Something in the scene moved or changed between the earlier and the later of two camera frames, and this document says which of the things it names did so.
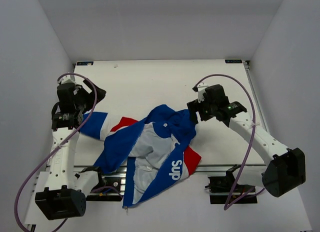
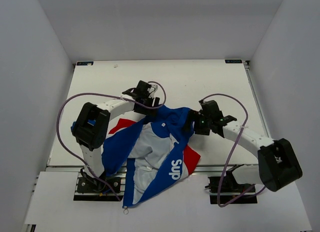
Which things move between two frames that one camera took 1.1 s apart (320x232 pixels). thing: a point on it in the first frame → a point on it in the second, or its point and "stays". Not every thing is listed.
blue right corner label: x=238 y=61 stays
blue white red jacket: x=154 y=148 stays
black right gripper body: x=207 y=111 → x=203 y=127
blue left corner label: x=85 y=63 stays
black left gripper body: x=84 y=101 → x=147 y=101
